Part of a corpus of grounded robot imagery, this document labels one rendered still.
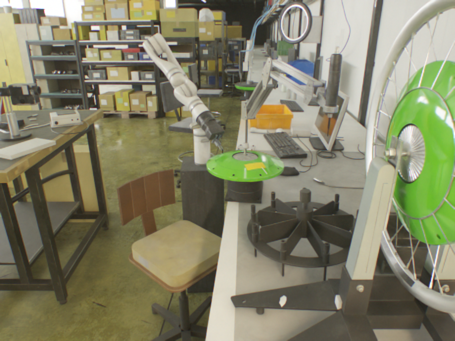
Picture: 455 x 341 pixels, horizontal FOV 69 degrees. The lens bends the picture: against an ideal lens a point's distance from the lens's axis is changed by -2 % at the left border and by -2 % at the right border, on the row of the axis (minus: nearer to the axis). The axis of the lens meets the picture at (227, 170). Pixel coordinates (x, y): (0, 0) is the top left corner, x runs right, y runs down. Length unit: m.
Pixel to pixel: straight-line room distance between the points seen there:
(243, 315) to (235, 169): 0.57
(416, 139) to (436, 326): 0.39
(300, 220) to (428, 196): 0.51
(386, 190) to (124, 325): 1.80
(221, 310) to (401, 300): 0.42
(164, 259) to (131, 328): 0.70
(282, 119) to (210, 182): 0.81
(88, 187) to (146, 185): 1.41
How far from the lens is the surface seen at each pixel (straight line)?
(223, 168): 1.28
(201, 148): 1.89
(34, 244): 2.56
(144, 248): 1.66
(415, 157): 0.64
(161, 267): 1.53
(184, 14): 6.64
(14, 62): 8.11
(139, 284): 2.44
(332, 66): 1.18
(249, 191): 1.34
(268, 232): 1.03
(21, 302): 2.59
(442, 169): 0.59
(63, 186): 3.17
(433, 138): 0.61
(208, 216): 1.98
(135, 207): 1.73
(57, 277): 2.32
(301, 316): 0.91
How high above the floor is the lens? 1.55
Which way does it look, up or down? 22 degrees down
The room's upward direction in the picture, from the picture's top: straight up
